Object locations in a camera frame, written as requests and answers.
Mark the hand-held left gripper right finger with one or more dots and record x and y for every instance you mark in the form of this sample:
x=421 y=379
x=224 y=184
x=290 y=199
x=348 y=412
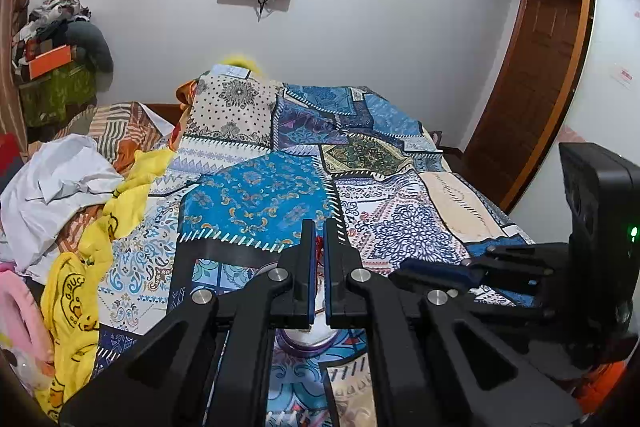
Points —
x=337 y=267

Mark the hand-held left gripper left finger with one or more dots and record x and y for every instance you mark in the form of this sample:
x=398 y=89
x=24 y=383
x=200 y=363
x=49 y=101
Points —
x=300 y=267

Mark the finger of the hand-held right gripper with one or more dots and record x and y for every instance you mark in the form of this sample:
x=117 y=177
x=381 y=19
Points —
x=435 y=269
x=530 y=254

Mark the blue patchwork blanket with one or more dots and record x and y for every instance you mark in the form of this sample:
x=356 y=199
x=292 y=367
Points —
x=260 y=197

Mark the wooden door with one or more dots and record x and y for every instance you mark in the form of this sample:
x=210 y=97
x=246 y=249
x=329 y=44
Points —
x=530 y=97

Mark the orange cloth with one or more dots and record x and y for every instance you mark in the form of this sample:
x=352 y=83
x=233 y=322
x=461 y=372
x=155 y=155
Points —
x=597 y=382

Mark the yellow toy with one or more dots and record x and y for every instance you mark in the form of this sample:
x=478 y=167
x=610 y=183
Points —
x=240 y=61

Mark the orange striped blanket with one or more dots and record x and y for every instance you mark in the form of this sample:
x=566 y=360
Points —
x=125 y=122

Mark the yellow printed cloth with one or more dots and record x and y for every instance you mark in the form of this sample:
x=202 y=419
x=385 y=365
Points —
x=75 y=307

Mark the white cloth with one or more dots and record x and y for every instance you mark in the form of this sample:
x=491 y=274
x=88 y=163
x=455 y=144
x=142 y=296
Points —
x=55 y=187

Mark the pink fluffy cloth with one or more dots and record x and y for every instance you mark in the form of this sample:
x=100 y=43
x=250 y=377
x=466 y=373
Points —
x=22 y=307

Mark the green patterned cloth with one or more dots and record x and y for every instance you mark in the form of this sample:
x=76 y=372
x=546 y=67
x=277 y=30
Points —
x=60 y=94

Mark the red cloth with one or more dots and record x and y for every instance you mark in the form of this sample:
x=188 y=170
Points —
x=9 y=154

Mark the orange box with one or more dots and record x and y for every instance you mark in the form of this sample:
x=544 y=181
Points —
x=49 y=62

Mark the striped brown curtain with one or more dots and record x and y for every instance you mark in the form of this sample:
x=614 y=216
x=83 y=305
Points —
x=12 y=107

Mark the pile of clothes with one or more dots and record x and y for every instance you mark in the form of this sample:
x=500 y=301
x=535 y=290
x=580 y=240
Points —
x=60 y=22

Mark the white wardrobe with wooden frame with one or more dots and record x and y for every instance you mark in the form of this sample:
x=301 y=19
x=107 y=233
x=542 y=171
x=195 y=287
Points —
x=605 y=57

